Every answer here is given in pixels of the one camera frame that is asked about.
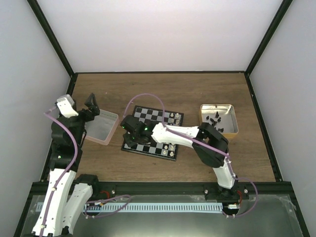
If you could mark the gold metal tin tray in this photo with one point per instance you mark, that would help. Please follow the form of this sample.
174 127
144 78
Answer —
226 120

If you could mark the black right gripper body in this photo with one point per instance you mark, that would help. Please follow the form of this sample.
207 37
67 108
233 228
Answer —
132 141

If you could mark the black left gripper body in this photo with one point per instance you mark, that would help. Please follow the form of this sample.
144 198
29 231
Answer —
90 116

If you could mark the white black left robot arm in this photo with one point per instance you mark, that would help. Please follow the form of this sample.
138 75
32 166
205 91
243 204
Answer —
66 196

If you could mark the black enclosure frame post left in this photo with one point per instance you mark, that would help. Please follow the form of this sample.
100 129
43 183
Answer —
39 14

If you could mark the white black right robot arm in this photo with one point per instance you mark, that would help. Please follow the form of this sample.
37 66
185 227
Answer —
208 143

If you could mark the light blue slotted cable duct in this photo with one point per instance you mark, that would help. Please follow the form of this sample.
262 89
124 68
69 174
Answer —
159 207

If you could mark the magnetic chess board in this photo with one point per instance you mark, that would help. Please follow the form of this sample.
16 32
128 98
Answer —
153 118

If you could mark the black enclosure frame post right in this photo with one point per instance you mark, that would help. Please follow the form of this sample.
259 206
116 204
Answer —
282 10

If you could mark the pink metal tin tray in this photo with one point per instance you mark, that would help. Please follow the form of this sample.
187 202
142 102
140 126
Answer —
102 128

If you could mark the black enclosure frame post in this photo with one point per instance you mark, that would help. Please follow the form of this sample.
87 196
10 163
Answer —
39 14
282 10

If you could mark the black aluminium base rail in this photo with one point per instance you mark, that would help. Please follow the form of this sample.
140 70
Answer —
210 190

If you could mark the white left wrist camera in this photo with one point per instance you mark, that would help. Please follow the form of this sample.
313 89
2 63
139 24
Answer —
66 98

